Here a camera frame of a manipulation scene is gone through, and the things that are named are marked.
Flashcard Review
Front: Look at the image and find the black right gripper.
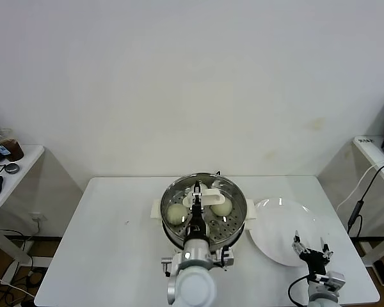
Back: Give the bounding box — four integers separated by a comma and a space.
291, 229, 334, 276

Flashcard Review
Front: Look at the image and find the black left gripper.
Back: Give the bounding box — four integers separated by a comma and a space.
187, 181, 209, 239

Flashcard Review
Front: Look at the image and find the glass lid with cream handle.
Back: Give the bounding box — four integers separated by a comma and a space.
161, 172, 246, 247

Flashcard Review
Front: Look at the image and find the stainless steel steamer basket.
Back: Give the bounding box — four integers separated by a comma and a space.
150, 171, 257, 250

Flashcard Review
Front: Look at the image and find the white round plate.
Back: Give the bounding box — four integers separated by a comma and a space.
248, 197, 327, 267

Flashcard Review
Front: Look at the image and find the cream electric cooking pot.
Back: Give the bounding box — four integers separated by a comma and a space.
161, 220, 257, 256

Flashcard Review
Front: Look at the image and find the black floor power strip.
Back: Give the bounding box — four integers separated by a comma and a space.
372, 259, 384, 286

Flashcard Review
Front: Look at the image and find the white side table with monitor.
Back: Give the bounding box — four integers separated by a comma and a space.
0, 144, 45, 276

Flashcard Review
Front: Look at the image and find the plastic iced coffee cup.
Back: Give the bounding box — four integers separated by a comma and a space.
0, 127, 25, 162

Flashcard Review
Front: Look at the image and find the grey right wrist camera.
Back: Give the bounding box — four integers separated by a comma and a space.
313, 270, 346, 292

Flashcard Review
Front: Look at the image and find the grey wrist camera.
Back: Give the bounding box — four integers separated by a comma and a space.
313, 270, 346, 292
161, 239, 235, 276

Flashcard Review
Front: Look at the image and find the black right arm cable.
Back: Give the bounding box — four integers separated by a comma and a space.
287, 274, 311, 307

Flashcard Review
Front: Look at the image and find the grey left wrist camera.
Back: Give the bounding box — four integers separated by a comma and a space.
161, 239, 235, 276

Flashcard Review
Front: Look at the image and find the black cable with adapter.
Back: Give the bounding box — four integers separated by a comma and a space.
347, 161, 384, 236

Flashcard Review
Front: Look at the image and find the black floor cable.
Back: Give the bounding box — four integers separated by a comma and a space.
0, 281, 36, 307

